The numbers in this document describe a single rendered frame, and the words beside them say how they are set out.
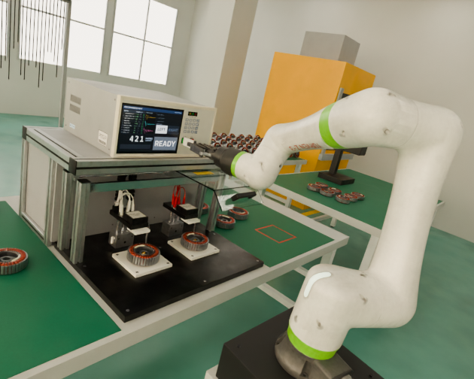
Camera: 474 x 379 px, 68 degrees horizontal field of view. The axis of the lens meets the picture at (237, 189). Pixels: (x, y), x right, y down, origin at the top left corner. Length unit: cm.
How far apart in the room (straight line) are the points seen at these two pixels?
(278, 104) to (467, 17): 292
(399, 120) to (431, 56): 556
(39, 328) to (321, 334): 69
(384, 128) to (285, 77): 436
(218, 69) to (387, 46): 285
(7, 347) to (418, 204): 99
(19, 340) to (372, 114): 95
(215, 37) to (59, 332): 474
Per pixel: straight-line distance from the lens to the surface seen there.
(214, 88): 522
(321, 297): 79
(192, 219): 143
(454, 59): 625
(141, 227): 129
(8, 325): 109
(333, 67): 475
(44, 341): 104
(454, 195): 612
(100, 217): 145
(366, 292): 83
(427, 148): 86
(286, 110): 500
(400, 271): 89
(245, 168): 110
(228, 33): 520
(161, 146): 132
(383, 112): 75
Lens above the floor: 144
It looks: 17 degrees down
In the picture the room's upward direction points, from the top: 13 degrees clockwise
